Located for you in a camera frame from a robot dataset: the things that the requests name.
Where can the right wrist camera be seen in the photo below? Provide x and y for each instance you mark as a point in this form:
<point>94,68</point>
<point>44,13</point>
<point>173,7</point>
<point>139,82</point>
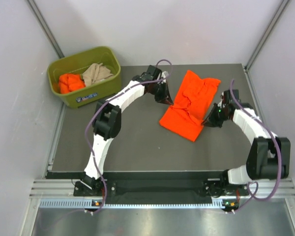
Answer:
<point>226,97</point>

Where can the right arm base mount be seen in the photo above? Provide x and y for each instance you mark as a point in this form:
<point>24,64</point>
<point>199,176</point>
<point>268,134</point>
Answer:
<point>221,187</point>

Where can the orange t-shirt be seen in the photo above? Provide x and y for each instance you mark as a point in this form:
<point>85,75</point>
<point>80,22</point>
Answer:
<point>191,104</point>

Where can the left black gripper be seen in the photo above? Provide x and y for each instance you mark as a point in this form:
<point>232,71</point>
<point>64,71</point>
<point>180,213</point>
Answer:
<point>165,92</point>

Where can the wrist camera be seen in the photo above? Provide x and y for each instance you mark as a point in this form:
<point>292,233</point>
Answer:
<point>153,73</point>
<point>226,97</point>

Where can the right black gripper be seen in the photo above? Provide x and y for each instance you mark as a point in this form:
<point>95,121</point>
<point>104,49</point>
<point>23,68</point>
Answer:
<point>211,120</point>

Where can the black centre mounting plate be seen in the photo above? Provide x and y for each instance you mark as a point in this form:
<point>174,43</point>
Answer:
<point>156,192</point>

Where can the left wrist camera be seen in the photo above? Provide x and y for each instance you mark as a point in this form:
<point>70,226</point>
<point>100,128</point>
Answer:
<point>153,73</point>

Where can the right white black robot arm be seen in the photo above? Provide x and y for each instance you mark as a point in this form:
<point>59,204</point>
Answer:
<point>262,161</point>

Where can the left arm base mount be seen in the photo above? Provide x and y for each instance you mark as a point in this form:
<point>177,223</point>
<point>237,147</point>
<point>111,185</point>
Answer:
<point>88,187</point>

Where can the olive green plastic bin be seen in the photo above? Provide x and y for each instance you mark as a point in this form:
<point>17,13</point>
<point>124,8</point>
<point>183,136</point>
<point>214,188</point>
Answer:
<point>79,63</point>

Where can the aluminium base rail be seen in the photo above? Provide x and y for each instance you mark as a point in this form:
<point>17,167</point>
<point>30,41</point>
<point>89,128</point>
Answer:
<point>56,193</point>

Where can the orange shirt in bin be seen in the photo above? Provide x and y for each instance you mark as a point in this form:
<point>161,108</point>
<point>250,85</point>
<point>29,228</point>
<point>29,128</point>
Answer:
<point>70,82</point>

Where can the beige shirt in bin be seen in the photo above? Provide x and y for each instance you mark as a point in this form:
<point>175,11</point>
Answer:
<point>96,73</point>

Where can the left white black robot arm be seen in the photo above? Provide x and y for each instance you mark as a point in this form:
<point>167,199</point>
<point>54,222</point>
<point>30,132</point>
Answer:
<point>106,121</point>

